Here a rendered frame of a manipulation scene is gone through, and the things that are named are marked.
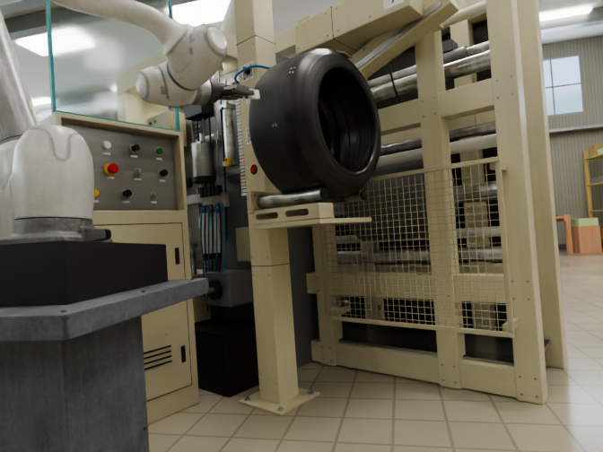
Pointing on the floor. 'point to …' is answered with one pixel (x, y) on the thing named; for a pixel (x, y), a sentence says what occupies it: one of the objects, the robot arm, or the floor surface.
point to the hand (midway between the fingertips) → (250, 94)
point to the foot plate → (278, 404)
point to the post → (281, 308)
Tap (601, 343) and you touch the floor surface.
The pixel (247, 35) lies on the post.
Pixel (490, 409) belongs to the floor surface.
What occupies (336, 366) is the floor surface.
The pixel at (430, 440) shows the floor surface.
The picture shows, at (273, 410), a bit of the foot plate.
